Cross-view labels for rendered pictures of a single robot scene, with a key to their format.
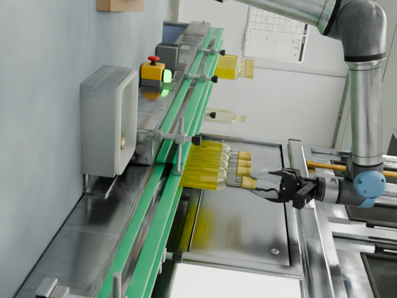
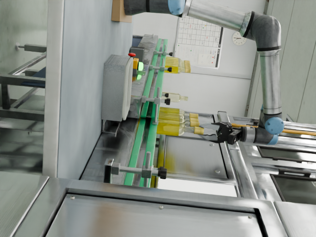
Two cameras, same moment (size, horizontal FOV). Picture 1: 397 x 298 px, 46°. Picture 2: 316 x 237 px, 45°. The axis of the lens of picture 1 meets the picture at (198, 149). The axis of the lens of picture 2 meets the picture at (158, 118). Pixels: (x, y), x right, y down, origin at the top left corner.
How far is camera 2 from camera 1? 0.43 m
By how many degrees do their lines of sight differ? 5
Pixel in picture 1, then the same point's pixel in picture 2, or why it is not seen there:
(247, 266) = (201, 178)
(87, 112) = (107, 80)
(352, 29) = (261, 32)
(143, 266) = not seen: hidden behind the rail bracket
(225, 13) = (160, 31)
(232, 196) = (185, 142)
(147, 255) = not seen: hidden behind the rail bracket
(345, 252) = (260, 173)
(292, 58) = (210, 65)
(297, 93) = (215, 91)
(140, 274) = not seen: hidden behind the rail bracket
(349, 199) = (262, 139)
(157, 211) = (147, 142)
